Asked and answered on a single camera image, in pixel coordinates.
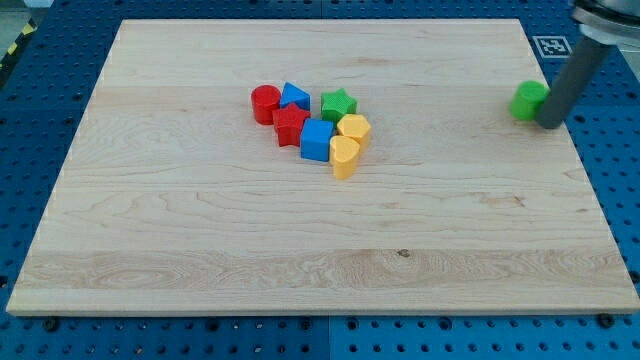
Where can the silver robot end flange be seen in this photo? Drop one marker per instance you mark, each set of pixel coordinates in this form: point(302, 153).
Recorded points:
point(610, 22)

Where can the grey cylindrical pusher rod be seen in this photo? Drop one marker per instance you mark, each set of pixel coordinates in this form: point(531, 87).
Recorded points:
point(568, 86)

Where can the green cylinder block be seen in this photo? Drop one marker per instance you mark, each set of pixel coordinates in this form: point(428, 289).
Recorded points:
point(527, 99)

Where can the green star block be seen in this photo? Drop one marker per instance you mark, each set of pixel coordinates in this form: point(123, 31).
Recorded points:
point(337, 104)

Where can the red star block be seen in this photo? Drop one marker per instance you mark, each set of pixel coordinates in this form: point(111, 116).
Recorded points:
point(288, 124)

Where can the white fiducial marker tag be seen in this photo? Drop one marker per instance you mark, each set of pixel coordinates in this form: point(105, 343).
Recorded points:
point(552, 46)

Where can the yellow pentagon block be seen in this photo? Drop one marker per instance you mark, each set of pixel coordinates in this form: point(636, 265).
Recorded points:
point(356, 127)

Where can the yellow heart block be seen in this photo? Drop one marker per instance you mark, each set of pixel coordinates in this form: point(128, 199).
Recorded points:
point(343, 156)

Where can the black bolt front right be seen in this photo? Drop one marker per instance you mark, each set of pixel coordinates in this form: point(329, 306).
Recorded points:
point(605, 320)

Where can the black bolt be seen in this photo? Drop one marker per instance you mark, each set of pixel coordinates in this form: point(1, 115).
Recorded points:
point(605, 320)
point(50, 324)

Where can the blue cube block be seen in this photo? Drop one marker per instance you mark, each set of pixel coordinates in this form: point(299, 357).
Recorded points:
point(315, 138)

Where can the blue triangle block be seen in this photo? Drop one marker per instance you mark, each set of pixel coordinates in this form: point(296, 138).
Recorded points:
point(293, 94)

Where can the red cylinder block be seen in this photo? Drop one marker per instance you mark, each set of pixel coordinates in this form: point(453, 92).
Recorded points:
point(265, 99)

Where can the wooden board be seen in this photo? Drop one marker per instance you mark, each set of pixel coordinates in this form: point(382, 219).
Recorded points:
point(173, 201)

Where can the black bolt front left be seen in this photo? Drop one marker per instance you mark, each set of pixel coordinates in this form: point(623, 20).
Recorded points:
point(50, 324)

